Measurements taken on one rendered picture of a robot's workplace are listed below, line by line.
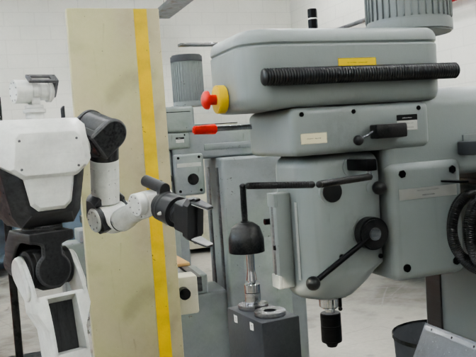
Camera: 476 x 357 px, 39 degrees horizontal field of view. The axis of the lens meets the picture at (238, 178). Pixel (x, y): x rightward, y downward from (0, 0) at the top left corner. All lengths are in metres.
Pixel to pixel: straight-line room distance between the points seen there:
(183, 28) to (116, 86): 7.83
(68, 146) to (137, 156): 1.22
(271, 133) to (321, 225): 0.22
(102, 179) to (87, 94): 1.04
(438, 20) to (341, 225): 0.51
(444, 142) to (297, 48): 0.42
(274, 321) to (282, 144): 0.64
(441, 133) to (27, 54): 9.23
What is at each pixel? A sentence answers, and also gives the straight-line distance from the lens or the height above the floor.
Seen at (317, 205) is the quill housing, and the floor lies 1.52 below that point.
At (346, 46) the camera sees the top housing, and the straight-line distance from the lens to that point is 1.42.
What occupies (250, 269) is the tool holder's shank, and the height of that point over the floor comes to 1.29.
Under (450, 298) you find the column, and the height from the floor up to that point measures 1.23.
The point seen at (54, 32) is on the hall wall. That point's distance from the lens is 10.55.
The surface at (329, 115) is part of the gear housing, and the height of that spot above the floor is 1.71.
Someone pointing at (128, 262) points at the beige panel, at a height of 1.14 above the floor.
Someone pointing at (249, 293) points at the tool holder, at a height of 1.22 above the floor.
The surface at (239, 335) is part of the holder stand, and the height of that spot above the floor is 1.10.
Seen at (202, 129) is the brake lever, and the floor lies 1.70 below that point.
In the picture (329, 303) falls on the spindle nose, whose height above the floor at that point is 1.29.
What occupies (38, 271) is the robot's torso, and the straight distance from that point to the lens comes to 1.98.
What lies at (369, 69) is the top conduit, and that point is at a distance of 1.40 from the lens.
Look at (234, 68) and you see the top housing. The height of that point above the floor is 1.82.
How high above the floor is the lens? 1.68
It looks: 3 degrees down
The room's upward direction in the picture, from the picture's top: 4 degrees counter-clockwise
